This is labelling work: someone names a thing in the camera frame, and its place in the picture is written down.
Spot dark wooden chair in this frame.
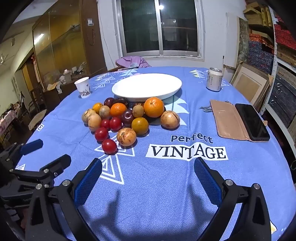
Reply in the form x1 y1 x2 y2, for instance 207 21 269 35
20 86 47 116

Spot speckled tan pear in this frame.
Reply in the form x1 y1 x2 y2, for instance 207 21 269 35
82 108 97 123
117 128 137 146
88 113 102 132
160 111 180 129

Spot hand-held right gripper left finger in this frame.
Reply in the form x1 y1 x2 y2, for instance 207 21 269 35
24 158 103 241

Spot brown kiwi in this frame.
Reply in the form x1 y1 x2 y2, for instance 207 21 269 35
132 105 145 118
99 105 111 118

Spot white oval plate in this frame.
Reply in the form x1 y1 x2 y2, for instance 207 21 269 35
112 73 182 102

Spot greenish yellow tangerine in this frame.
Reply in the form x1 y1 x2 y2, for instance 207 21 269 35
131 117 149 136

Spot purple garment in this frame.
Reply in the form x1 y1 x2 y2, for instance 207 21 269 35
115 56 152 69

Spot red purple plum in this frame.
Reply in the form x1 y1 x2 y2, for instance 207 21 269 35
122 110 135 126

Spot leaning picture frames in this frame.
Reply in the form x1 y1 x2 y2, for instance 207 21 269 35
230 61 274 109

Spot silver drink can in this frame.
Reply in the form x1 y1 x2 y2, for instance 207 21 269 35
206 67 223 91

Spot white leaning panel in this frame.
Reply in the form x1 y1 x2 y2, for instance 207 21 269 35
225 13 243 67

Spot low wooden sideboard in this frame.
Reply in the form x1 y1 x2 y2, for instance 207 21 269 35
43 67 90 109

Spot black smartphone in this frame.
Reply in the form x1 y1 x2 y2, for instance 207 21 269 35
235 103 270 142

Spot white paper cup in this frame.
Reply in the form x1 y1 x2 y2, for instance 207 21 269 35
74 77 92 99

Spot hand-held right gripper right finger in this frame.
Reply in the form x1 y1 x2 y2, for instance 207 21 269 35
194 157 272 241

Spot wooden glass-door cabinet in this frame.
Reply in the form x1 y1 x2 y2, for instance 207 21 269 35
32 0 108 77

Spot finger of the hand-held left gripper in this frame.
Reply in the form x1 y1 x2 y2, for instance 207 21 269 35
0 139 43 171
10 154 72 186

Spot large orange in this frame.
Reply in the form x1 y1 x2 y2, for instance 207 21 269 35
143 97 165 118

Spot storage shelf with boxes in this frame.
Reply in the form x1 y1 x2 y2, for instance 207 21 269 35
238 0 296 163

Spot dark purple passion fruit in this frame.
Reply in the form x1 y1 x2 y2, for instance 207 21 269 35
112 97 129 108

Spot sliding window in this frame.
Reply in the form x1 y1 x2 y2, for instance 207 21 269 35
113 0 205 61

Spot blue printed tablecloth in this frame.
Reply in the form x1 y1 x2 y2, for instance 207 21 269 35
14 66 296 241

